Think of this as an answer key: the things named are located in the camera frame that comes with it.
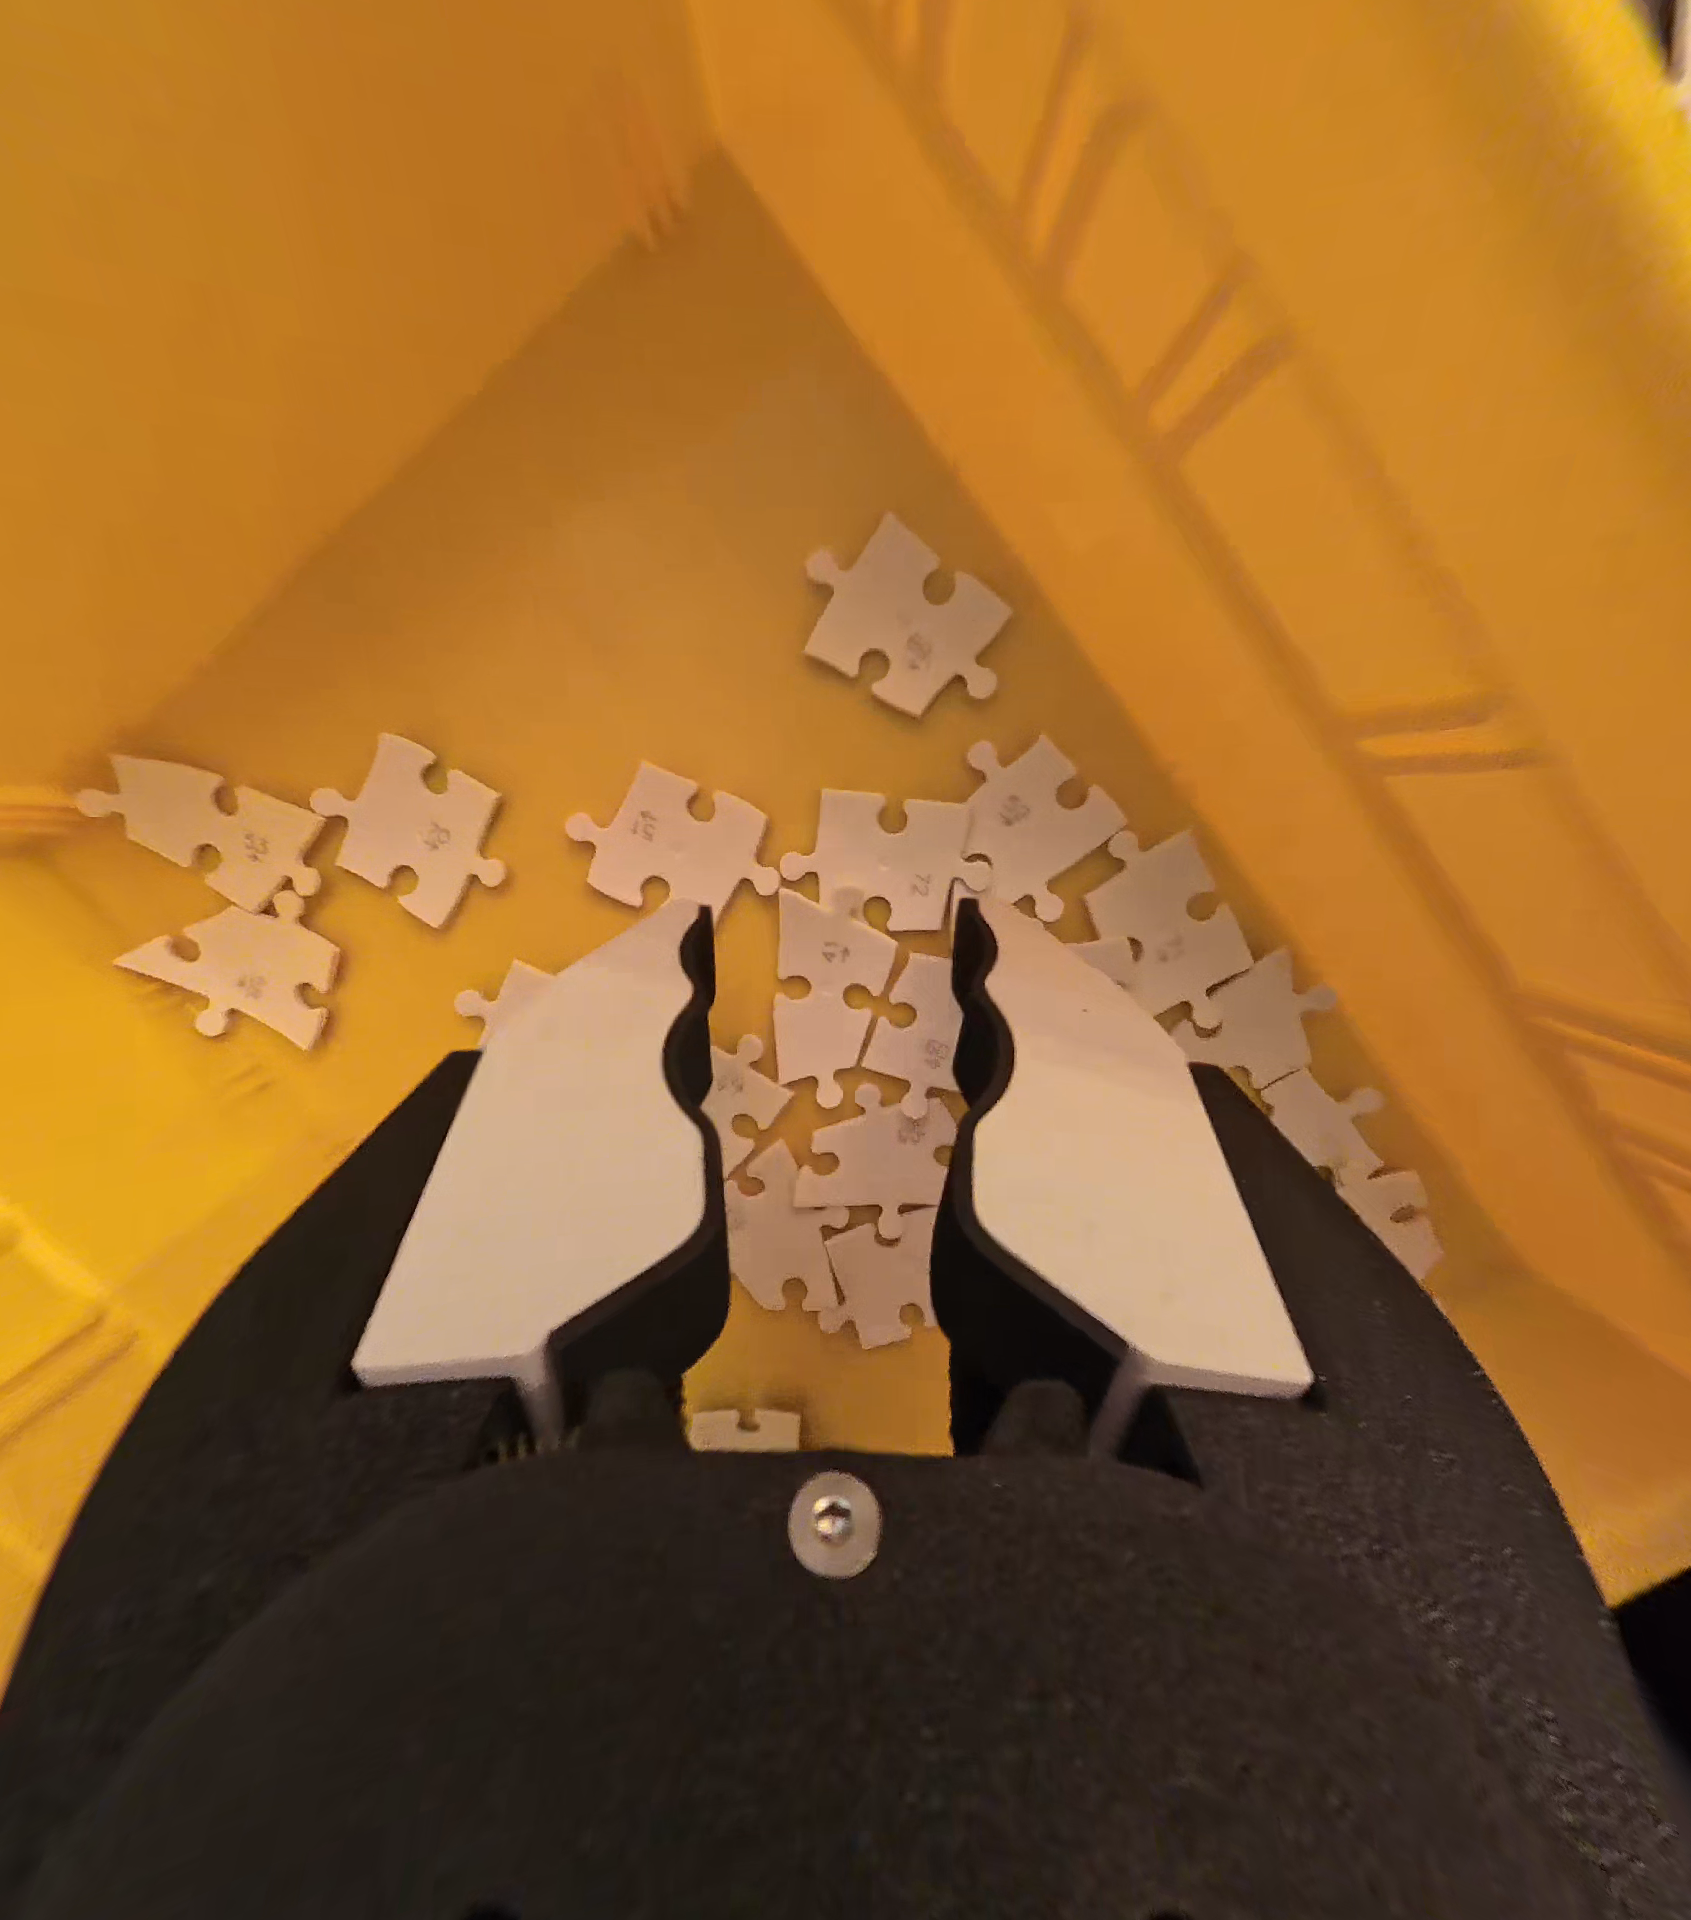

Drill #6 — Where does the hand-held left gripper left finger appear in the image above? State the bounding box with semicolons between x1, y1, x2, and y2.
353;900;733;1390

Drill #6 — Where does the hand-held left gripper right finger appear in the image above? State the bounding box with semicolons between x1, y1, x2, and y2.
929;895;1314;1399

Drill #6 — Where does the yellow plastic bin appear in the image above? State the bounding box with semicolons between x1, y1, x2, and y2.
0;0;1691;1907

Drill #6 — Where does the heap of white puzzle pieces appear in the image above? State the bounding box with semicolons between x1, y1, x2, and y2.
77;511;1446;1453

